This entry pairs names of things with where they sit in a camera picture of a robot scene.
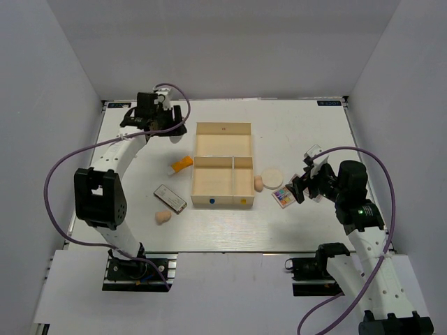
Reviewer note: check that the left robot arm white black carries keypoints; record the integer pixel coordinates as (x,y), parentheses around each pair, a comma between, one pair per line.
(99,197)

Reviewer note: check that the cream organizer tray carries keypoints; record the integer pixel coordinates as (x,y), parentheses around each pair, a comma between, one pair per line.
(223,166)

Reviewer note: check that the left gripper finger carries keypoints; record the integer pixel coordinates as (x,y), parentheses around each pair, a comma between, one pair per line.
(176,131)
(177,114)

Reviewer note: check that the orange sunscreen tube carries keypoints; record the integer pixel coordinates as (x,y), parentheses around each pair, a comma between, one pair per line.
(178,166)

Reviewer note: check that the nude eyeshadow palette clear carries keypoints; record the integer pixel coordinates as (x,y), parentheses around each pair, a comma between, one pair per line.
(316,199)

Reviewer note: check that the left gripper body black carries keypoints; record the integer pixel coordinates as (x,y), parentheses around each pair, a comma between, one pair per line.
(164,118)

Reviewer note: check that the colourful eyeshadow palette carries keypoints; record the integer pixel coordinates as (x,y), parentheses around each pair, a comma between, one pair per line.
(283,197)

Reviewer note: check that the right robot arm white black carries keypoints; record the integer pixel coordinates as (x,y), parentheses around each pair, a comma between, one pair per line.
(377,292)

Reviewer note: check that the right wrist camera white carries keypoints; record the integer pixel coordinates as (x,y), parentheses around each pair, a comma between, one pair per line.
(314,160)

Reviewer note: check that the beige makeup sponge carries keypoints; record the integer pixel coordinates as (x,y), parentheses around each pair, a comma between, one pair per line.
(258,183)
(162,217)

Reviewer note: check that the round white powder puff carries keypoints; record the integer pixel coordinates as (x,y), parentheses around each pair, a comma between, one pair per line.
(272,178)

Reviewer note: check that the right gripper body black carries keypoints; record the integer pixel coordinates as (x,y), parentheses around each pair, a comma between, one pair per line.
(323,183)

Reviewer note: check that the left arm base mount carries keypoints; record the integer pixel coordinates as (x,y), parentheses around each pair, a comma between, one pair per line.
(126,276)

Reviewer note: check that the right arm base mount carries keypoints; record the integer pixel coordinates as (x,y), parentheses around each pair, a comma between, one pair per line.
(310,275)

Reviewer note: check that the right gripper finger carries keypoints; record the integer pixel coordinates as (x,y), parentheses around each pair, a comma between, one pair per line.
(297,181)
(297,189)

